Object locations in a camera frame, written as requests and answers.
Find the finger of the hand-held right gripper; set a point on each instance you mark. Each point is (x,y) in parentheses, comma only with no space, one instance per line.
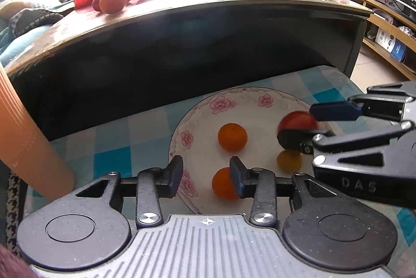
(305,140)
(334,111)

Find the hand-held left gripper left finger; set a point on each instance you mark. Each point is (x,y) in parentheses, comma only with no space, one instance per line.
(177,174)

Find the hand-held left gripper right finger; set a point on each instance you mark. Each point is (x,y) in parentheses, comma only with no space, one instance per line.
(235,177)

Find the orange mandarin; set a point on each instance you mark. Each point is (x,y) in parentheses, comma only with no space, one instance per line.
(232,137)
(221,183)

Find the small red tomato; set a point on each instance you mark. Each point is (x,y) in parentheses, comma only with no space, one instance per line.
(297,121)

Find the small yellow loquat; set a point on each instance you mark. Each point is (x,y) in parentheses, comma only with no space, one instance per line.
(287,161)

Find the white floral-rim plate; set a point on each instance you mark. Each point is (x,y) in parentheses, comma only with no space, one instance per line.
(208,122)

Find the blue white checkered tablecloth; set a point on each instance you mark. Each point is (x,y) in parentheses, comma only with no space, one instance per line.
(110,161)

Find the wooden media cabinet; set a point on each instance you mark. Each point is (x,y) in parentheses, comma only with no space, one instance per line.
(383,21)

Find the dark glass-top coffee table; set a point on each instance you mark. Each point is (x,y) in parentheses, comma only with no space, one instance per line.
(195,47)

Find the tall peach ribbed cup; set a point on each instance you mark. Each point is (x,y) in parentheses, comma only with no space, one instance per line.
(29,148)

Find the big tomato on coffee table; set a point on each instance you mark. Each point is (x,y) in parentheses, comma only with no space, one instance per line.
(112,1)

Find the little tomato on coffee table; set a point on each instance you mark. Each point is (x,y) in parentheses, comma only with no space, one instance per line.
(96,4)

